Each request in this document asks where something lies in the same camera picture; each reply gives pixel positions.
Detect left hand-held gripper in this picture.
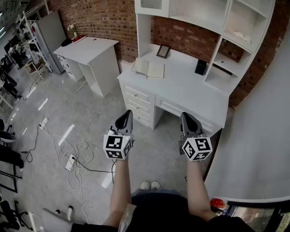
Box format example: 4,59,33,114
103,110,135,161

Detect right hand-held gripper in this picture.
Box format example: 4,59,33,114
179,112,213,162

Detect teal notebook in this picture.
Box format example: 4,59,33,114
131,57,165,79

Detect person's right forearm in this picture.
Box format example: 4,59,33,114
185,159,218,222

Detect person's left forearm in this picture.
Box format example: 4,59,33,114
108,158,133,229

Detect red book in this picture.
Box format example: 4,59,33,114
71,34,87,44

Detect wide white desk drawer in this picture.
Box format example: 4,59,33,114
158,97,214,132

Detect white desk with drawers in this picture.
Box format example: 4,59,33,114
117,46,230,135

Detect small black box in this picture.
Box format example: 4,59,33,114
194,59,208,76

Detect person's blue jeans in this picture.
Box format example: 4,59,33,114
131,188,182,198

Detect small white desk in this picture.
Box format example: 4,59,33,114
53,36,121,98

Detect red round object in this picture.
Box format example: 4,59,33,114
210,198,226,209

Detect person's black shirt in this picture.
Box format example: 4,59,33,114
71,192,250,232

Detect clear plastic pouch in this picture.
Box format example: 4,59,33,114
117,203,138,232

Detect crumpled white cloth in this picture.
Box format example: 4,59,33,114
230,30,252,44

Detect wooden stool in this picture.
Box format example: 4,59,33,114
23,60,48,85

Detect white flower vase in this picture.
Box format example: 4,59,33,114
67,24,78,39

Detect grey cabinet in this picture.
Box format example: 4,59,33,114
35,10,68,75

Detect white hutch shelf unit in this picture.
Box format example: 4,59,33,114
134,0,276,96

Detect ribbed glass cabinet door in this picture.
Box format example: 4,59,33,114
135,0,173,18

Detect grey wheeled cart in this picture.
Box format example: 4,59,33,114
29,204,74,232

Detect white metal rack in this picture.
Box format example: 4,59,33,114
15,10,49,73

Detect black office chair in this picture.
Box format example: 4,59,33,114
0,200,29,231

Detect black power cable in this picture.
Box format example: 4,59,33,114
72,156,116,174

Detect long white cable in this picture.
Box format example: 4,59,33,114
29,78,88,127

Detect white power strip with cables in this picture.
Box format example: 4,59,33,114
42,126,95,225

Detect grey picture frame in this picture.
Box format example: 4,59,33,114
156,44,172,59

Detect thin black floor cable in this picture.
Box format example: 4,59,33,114
21,124,43,163

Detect black metal frame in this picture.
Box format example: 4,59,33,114
0,167,24,193

